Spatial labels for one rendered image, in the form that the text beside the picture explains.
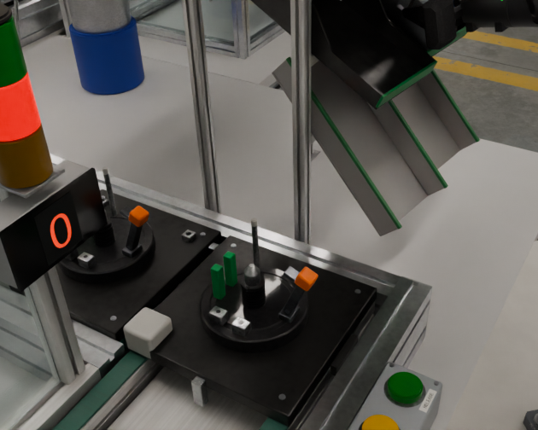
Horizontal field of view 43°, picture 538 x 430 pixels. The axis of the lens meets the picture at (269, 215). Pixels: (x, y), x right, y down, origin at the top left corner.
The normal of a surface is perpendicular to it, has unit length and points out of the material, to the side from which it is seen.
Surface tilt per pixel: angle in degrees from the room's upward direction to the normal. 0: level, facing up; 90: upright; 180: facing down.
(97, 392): 0
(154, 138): 0
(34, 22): 90
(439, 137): 45
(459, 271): 0
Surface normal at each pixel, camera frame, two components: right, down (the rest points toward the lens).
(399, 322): -0.04, -0.80
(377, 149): 0.50, -0.30
